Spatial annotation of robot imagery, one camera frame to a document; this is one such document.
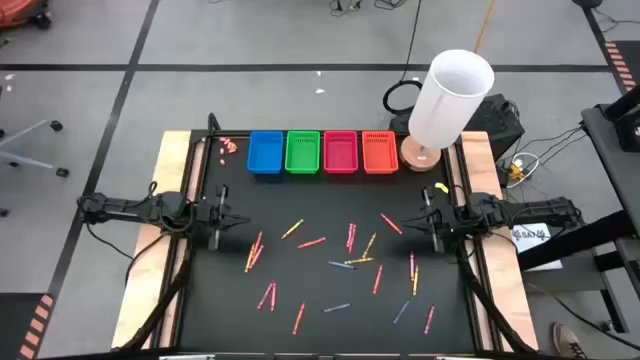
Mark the black computer case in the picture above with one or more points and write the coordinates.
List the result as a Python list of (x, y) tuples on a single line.
[(495, 125)]

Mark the white shade wooden base lamp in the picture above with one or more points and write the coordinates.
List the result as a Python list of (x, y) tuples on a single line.
[(450, 95)]

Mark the red plastic basket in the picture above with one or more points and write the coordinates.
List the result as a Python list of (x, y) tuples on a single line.
[(340, 152)]

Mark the person's shoe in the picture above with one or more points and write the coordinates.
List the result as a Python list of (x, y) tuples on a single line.
[(567, 340)]

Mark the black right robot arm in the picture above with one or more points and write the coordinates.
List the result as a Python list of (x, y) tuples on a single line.
[(540, 210)]

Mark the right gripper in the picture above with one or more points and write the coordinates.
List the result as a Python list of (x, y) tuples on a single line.
[(434, 225)]

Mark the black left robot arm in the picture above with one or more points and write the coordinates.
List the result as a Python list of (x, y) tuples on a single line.
[(120, 207)]

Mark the yellow tape tag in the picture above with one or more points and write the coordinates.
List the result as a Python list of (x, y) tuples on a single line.
[(441, 188)]

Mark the black side cart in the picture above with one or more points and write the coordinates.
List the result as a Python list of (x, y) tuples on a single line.
[(607, 150)]

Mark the grey office chair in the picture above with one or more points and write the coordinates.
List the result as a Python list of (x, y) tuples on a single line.
[(56, 125)]

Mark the white paper sheet with logo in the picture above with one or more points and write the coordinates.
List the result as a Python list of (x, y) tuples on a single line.
[(537, 247)]

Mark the orange plastic basket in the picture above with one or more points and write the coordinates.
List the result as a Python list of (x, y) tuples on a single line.
[(380, 152)]

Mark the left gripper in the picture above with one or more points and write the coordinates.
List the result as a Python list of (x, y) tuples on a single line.
[(217, 220)]

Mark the blue plastic basket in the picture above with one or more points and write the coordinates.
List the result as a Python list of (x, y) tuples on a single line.
[(265, 152)]

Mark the orange shop vacuum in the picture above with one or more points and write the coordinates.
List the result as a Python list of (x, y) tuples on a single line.
[(17, 10)]

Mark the green plastic basket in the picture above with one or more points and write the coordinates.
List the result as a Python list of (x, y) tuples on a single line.
[(302, 152)]

